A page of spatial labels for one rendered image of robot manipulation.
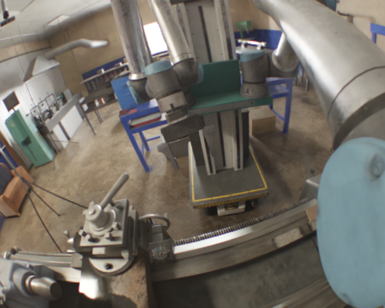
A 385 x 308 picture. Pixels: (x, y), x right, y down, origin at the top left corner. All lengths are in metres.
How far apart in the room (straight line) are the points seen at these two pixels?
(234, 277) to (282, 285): 0.22
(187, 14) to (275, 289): 1.49
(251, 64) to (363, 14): 3.68
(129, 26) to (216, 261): 1.06
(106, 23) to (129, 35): 6.55
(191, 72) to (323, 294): 0.99
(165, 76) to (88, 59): 7.18
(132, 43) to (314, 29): 0.79
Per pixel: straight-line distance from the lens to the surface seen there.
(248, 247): 0.76
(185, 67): 0.70
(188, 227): 1.76
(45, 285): 0.70
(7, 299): 0.88
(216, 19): 1.20
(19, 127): 4.44
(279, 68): 1.01
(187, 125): 0.55
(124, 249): 0.57
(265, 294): 0.84
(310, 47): 0.18
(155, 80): 0.55
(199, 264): 0.74
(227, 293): 0.83
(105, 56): 7.43
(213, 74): 1.14
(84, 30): 7.71
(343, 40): 0.17
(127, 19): 0.87
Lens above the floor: 1.55
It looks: 39 degrees down
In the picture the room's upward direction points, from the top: 14 degrees counter-clockwise
